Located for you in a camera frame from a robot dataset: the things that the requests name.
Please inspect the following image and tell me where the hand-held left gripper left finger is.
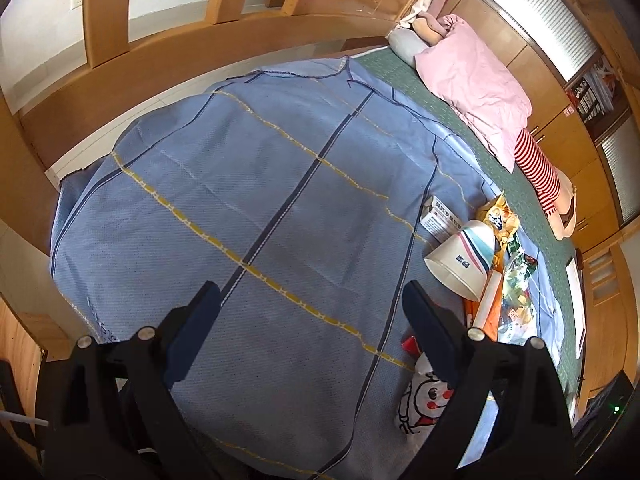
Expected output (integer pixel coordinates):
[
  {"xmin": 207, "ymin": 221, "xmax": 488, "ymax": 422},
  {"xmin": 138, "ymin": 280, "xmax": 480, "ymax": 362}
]
[{"xmin": 42, "ymin": 281, "xmax": 223, "ymax": 480}]

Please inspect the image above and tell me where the small white carton box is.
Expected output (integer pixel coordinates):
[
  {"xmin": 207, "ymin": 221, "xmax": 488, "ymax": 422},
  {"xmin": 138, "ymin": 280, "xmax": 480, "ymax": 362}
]
[{"xmin": 419, "ymin": 195, "xmax": 463, "ymax": 246}]

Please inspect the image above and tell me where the beige plush toy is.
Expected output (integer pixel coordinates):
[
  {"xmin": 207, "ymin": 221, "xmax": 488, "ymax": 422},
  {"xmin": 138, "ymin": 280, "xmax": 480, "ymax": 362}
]
[{"xmin": 411, "ymin": 12, "xmax": 451, "ymax": 42}]

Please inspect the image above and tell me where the frosted glass panel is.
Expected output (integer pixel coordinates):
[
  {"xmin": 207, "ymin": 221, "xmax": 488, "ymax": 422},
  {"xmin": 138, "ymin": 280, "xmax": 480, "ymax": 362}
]
[
  {"xmin": 471, "ymin": 0, "xmax": 602, "ymax": 82},
  {"xmin": 599, "ymin": 129, "xmax": 640, "ymax": 227}
]

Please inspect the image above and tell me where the white board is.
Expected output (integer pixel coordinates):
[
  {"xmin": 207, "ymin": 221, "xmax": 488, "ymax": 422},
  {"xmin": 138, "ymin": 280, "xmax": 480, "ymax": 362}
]
[{"xmin": 565, "ymin": 257, "xmax": 587, "ymax": 361}]

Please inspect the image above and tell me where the clear green printed wrapper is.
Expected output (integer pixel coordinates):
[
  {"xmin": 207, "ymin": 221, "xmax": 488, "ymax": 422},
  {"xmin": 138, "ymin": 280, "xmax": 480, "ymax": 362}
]
[{"xmin": 500, "ymin": 247, "xmax": 545, "ymax": 346}]

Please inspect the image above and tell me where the white cable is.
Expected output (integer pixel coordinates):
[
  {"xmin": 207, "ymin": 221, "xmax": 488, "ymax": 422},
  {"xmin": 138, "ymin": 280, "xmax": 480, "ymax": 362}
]
[{"xmin": 0, "ymin": 410, "xmax": 48, "ymax": 428}]

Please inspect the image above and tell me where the white paper roll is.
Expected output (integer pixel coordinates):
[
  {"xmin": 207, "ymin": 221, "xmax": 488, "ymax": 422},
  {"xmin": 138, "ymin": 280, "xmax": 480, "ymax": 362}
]
[{"xmin": 467, "ymin": 270, "xmax": 503, "ymax": 333}]

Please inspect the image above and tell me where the pink pillow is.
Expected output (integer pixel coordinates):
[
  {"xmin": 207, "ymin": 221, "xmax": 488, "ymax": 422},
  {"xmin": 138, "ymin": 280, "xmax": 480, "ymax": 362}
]
[{"xmin": 414, "ymin": 14, "xmax": 532, "ymax": 173}]

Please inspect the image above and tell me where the striped paper cup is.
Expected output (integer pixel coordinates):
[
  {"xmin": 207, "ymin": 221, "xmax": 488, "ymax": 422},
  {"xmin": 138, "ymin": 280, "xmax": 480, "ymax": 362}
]
[{"xmin": 423, "ymin": 220, "xmax": 496, "ymax": 301}]

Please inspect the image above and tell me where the yellow snack packet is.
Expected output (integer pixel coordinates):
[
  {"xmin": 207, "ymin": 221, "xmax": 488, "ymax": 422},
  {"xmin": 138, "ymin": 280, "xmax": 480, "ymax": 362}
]
[{"xmin": 475, "ymin": 195, "xmax": 521, "ymax": 247}]

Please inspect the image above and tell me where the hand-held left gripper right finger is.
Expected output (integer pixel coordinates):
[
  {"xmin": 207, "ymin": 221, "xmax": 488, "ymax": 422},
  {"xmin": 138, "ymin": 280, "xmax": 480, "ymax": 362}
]
[{"xmin": 400, "ymin": 281, "xmax": 576, "ymax": 480}]

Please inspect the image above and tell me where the blue checked blanket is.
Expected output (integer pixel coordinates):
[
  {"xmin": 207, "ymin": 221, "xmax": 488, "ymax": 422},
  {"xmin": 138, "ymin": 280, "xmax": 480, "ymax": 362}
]
[{"xmin": 49, "ymin": 56, "xmax": 558, "ymax": 478}]

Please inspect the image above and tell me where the row of books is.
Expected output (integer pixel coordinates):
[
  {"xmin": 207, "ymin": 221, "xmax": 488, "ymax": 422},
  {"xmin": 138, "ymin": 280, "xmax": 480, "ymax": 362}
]
[{"xmin": 567, "ymin": 55, "xmax": 619, "ymax": 122}]

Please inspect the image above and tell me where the wooden bed frame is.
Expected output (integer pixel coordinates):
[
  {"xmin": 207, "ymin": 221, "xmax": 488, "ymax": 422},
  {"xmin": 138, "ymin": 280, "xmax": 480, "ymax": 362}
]
[{"xmin": 0, "ymin": 0, "xmax": 640, "ymax": 461}]

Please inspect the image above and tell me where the orange package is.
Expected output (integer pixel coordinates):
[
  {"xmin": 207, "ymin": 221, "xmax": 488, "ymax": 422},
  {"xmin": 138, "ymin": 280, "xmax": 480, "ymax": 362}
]
[{"xmin": 462, "ymin": 299, "xmax": 502, "ymax": 342}]

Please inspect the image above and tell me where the light blue plush pillow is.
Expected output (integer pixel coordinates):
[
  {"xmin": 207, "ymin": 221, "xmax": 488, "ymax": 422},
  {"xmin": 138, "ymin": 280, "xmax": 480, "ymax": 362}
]
[{"xmin": 387, "ymin": 25, "xmax": 433, "ymax": 68}]

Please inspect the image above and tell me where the white cartoon face pouch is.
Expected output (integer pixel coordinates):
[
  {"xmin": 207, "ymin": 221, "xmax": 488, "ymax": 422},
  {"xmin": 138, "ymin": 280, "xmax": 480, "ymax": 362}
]
[{"xmin": 396, "ymin": 352, "xmax": 457, "ymax": 436}]

